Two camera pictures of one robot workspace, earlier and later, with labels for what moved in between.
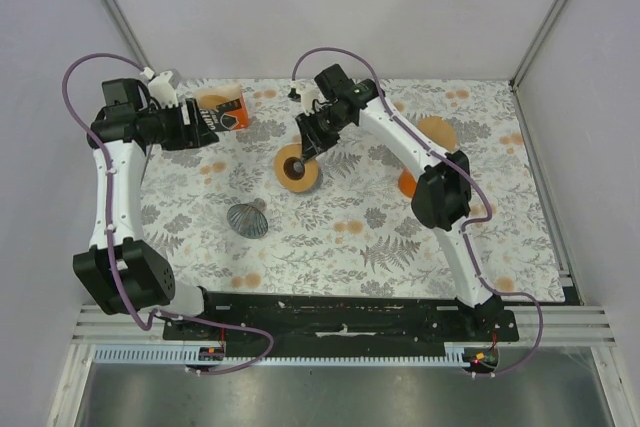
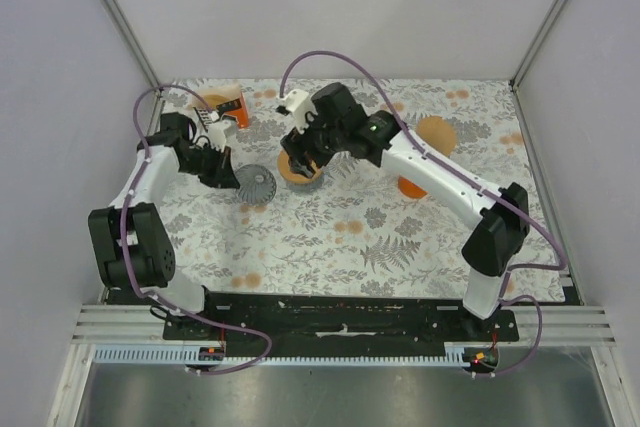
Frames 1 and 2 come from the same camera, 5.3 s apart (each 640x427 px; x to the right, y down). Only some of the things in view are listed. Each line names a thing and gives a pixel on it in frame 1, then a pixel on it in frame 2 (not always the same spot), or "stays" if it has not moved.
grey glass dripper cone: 249,219 -> 257,185
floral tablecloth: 247,221 stays
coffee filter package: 224,107 stays
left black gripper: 198,133 -> 223,175
